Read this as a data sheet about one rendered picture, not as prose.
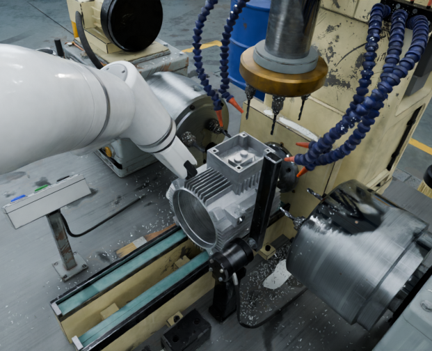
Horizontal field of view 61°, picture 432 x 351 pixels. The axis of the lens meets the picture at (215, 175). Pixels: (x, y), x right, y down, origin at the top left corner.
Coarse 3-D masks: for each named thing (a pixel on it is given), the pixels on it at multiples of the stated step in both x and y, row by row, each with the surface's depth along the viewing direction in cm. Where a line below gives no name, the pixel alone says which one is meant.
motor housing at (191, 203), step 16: (208, 176) 82; (224, 176) 82; (176, 192) 86; (192, 192) 79; (208, 192) 79; (224, 192) 80; (256, 192) 85; (176, 208) 90; (192, 208) 93; (208, 208) 78; (272, 208) 89; (192, 224) 92; (208, 224) 93; (224, 224) 79; (240, 224) 81; (192, 240) 89; (208, 240) 88; (224, 240) 79
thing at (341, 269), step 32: (352, 192) 72; (320, 224) 70; (352, 224) 68; (384, 224) 67; (416, 224) 67; (288, 256) 75; (320, 256) 69; (352, 256) 66; (384, 256) 64; (416, 256) 63; (320, 288) 71; (352, 288) 66; (384, 288) 63; (352, 320) 69
